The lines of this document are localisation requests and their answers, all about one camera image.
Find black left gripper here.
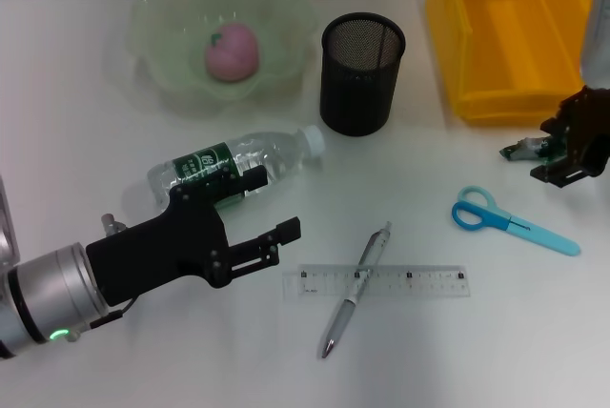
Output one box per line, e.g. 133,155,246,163
85,163,302,309

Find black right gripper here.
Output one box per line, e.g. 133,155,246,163
529,85,610,190

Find green plastic wrapper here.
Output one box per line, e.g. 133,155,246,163
498,135,568,175

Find clear green-label water bottle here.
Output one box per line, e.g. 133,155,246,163
146,124,328,212

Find pink toy peach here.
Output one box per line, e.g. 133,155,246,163
204,21,261,83

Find blue plastic scissors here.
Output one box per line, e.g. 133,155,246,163
451,185,581,257

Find silver ballpoint pen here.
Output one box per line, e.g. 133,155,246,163
319,220,395,360

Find black mesh pen holder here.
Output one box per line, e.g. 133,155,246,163
318,11,407,137

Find transparent plastic ruler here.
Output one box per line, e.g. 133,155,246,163
281,263,472,302

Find translucent green fruit plate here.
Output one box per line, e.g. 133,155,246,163
126,0,319,118

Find yellow plastic bin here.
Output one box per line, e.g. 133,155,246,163
425,0,597,128

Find left gripper cable with plugs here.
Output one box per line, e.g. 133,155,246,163
66,212,139,343

